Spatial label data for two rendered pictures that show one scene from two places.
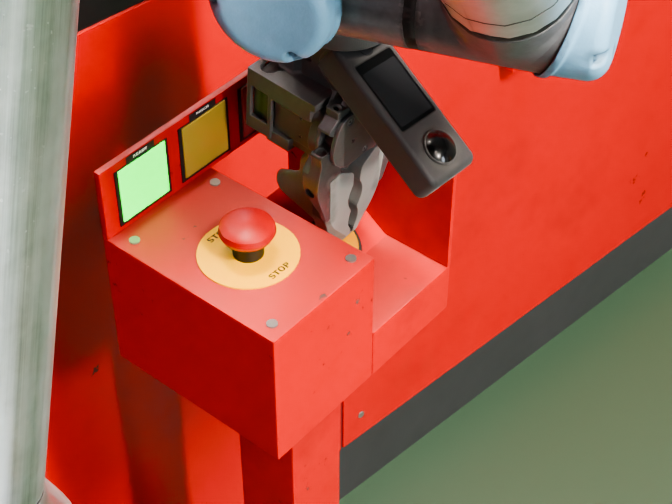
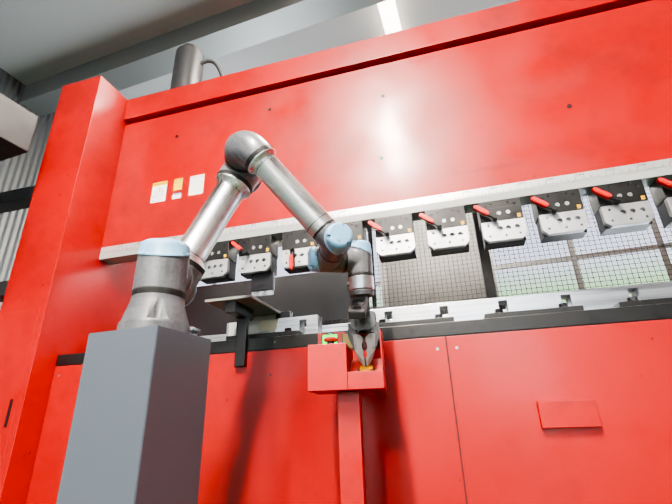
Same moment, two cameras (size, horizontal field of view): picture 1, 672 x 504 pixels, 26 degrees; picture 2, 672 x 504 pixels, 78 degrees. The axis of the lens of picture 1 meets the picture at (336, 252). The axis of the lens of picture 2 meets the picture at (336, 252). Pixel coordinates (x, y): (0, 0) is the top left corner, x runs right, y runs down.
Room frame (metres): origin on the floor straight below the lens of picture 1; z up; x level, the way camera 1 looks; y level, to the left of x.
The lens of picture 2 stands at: (0.13, -0.97, 0.59)
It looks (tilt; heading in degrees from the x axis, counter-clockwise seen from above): 22 degrees up; 58
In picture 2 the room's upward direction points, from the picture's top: 2 degrees counter-clockwise
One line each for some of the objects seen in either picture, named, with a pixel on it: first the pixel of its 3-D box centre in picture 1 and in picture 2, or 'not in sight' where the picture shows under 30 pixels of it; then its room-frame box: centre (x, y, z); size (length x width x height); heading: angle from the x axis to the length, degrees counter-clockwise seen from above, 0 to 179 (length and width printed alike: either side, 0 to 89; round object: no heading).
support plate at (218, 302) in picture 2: not in sight; (245, 307); (0.64, 0.52, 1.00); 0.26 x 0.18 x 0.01; 43
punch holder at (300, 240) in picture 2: not in sight; (301, 250); (0.86, 0.49, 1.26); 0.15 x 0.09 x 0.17; 133
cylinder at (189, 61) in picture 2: not in sight; (200, 79); (0.48, 1.09, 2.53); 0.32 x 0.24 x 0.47; 133
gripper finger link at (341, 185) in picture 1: (309, 195); (360, 350); (0.81, 0.02, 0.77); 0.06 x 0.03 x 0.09; 50
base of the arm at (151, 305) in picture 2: not in sight; (156, 314); (0.27, 0.04, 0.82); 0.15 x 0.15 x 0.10
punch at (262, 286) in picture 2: not in sight; (262, 284); (0.75, 0.62, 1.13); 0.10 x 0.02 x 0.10; 133
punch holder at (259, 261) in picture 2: not in sight; (258, 256); (0.73, 0.64, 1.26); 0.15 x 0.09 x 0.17; 133
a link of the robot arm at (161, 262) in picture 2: not in sight; (163, 267); (0.27, 0.04, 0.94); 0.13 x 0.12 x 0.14; 71
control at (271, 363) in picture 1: (283, 244); (347, 358); (0.78, 0.04, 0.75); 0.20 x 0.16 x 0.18; 140
